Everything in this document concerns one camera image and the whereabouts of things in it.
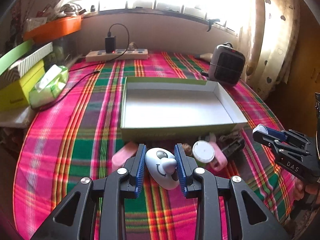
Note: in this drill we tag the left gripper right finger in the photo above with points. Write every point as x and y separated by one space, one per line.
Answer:
247 217

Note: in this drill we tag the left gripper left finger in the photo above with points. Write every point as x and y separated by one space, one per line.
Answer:
74 217

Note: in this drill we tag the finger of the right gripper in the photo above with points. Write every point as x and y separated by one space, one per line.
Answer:
287 140
298 152

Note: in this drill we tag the black bike light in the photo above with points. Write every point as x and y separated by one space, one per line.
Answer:
231 144

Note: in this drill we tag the white lid green jar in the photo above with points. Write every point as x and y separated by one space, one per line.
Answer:
203 152

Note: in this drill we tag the brown walnut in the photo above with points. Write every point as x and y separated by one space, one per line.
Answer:
187 149

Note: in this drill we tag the white panda figure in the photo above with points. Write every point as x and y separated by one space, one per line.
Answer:
162 166

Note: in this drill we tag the grey black fan heater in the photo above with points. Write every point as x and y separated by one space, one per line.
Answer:
226 65

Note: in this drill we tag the heart pattern curtain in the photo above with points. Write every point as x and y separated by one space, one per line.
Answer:
268 39

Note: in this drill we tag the green white cardboard box tray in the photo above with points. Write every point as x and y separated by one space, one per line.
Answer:
157 108

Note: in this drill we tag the black window latch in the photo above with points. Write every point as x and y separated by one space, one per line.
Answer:
211 22

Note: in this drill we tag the yellow green box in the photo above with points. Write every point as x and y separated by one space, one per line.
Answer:
16 95

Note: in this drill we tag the green tissue pack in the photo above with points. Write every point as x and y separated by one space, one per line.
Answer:
49 86

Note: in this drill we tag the beige power strip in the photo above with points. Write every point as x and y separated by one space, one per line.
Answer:
120 54

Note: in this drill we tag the striped white box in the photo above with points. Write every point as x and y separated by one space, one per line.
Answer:
19 68

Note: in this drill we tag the white plug on strip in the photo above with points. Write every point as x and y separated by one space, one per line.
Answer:
132 46

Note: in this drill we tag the green flat lid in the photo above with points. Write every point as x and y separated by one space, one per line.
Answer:
13 55

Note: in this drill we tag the black charger adapter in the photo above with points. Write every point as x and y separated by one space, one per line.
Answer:
110 43

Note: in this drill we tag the orange shelf tray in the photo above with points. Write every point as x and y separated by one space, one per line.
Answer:
54 30

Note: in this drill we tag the wooden brush handle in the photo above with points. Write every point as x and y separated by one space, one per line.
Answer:
205 57

